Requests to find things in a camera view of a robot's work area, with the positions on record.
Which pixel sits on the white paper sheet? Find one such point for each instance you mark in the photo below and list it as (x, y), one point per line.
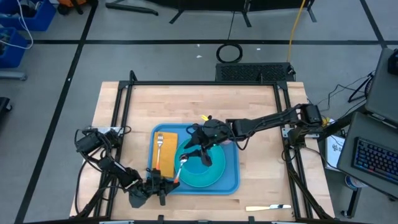
(334, 149)

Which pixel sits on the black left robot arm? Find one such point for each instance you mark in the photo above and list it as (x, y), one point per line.
(118, 169)

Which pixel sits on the backlit keyboard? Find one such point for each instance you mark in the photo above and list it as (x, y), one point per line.
(376, 160)

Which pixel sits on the black partition panel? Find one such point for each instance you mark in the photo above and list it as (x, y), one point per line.
(217, 3)

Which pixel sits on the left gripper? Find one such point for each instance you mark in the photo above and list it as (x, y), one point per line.
(157, 186)

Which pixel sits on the teal plastic plate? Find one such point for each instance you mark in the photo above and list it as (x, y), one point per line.
(217, 168)

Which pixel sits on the tape roll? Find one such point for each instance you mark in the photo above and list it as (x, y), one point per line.
(351, 183)

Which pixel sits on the grey side desk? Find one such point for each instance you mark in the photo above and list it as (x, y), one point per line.
(348, 146)
(381, 90)

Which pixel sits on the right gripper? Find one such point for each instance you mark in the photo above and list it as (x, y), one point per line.
(214, 132)

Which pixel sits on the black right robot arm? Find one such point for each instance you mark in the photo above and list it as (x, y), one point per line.
(270, 121)

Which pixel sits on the black aluminium table frame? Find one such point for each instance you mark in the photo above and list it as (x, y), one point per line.
(202, 83)

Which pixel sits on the blue plastic bowl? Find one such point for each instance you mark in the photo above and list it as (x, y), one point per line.
(196, 169)

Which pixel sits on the blue plastic tray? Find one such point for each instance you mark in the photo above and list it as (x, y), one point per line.
(230, 174)

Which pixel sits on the blue storage bin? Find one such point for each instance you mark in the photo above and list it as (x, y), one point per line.
(43, 18)
(14, 53)

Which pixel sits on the orange vacuum cleaner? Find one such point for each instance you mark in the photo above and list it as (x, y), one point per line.
(71, 3)

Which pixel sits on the yellow-orange cloth napkin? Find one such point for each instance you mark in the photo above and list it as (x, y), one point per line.
(169, 155)

